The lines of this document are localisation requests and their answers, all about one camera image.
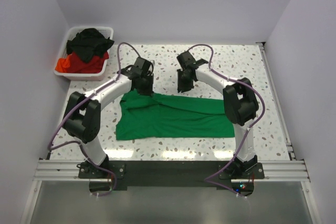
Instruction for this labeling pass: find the white laundry basket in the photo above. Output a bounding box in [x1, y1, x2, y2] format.
[54, 26, 114, 81]

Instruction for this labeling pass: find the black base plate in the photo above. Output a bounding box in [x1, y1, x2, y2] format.
[77, 161, 265, 193]

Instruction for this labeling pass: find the black t shirt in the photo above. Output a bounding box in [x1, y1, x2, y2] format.
[66, 28, 114, 63]

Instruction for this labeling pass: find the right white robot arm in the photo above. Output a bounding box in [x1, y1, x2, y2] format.
[177, 51, 259, 178]

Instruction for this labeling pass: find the orange t shirt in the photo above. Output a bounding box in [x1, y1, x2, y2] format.
[55, 55, 71, 73]

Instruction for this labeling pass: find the green t shirt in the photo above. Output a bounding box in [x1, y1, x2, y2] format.
[115, 91, 235, 141]

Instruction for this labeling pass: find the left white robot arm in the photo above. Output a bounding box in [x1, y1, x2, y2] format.
[62, 57, 154, 178]

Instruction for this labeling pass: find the red t shirt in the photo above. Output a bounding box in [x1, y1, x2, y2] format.
[64, 52, 109, 73]

